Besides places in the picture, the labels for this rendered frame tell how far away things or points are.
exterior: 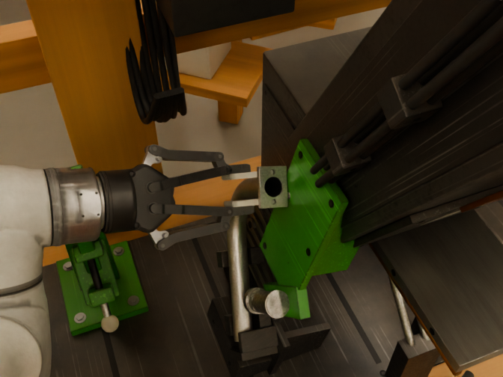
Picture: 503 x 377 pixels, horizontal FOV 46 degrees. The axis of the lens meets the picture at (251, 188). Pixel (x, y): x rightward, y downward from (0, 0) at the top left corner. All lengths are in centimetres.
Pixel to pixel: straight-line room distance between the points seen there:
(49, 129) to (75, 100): 185
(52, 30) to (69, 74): 8
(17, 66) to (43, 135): 177
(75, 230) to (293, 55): 45
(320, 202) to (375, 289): 38
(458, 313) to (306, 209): 23
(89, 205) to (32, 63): 38
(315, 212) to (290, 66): 28
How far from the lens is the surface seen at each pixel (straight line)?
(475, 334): 80
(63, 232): 69
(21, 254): 68
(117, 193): 69
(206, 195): 121
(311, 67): 92
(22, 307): 69
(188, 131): 265
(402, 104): 47
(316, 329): 95
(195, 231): 75
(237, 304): 91
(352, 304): 105
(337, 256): 80
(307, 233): 76
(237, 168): 77
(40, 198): 67
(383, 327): 104
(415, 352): 90
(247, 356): 91
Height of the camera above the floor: 179
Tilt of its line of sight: 48 degrees down
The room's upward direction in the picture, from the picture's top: straight up
